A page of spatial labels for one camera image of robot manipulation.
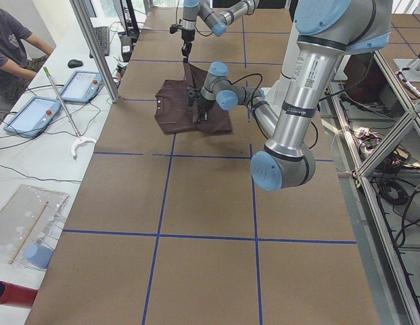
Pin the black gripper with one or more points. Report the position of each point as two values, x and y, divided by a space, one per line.
203 103
187 36

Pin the dark brown t-shirt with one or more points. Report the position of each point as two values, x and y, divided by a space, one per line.
178 109

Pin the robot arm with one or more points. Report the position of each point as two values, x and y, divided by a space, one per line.
325 31
217 23

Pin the black keyboard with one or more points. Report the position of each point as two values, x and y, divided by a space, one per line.
102 34

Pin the far teach pendant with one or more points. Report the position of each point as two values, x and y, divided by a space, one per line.
81 87

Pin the teach pendant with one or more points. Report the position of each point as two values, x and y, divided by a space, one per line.
34 117
81 87

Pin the black computer mouse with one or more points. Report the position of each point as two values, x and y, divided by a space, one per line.
74 63

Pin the white reacher grabber stick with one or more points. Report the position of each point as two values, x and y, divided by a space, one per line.
80 139

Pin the near teach pendant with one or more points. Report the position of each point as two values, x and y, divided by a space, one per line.
34 117

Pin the seated person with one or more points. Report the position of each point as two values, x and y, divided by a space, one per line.
16 70

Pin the clear plastic bag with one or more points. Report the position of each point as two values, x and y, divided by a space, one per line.
31 216

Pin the blue plastic cup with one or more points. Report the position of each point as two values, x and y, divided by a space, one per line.
38 255

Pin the red cylinder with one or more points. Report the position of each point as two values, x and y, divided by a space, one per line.
17 296

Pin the aluminium frame post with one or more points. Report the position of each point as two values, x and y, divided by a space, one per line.
82 15

